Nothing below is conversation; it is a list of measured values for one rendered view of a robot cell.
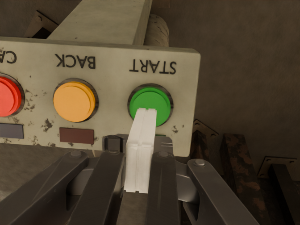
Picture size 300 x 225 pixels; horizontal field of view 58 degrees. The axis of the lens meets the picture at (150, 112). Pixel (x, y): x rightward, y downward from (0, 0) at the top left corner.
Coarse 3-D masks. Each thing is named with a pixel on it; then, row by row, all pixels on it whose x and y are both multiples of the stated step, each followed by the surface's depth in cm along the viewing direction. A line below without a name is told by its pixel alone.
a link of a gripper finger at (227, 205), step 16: (192, 160) 14; (192, 176) 13; (208, 176) 12; (208, 192) 11; (224, 192) 11; (192, 208) 13; (208, 208) 11; (224, 208) 10; (240, 208) 10; (192, 224) 13; (208, 224) 11; (224, 224) 10; (240, 224) 9; (256, 224) 9
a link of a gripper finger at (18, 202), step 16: (64, 160) 13; (80, 160) 13; (48, 176) 12; (64, 176) 12; (16, 192) 10; (32, 192) 11; (48, 192) 11; (64, 192) 12; (0, 208) 10; (16, 208) 10; (32, 208) 10; (48, 208) 11; (64, 208) 12; (0, 224) 9; (16, 224) 9; (32, 224) 10; (48, 224) 11; (64, 224) 12
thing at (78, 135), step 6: (60, 132) 28; (66, 132) 28; (72, 132) 28; (78, 132) 28; (84, 132) 28; (90, 132) 28; (60, 138) 28; (66, 138) 28; (72, 138) 28; (78, 138) 28; (84, 138) 28; (90, 138) 28
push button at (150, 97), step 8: (144, 88) 26; (152, 88) 26; (136, 96) 26; (144, 96) 26; (152, 96) 26; (160, 96) 26; (136, 104) 26; (144, 104) 26; (152, 104) 26; (160, 104) 26; (168, 104) 26; (160, 112) 26; (168, 112) 26; (160, 120) 26
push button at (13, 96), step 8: (0, 80) 26; (8, 80) 26; (0, 88) 26; (8, 88) 26; (16, 88) 27; (0, 96) 26; (8, 96) 26; (16, 96) 27; (0, 104) 27; (8, 104) 27; (16, 104) 27; (0, 112) 27; (8, 112) 27
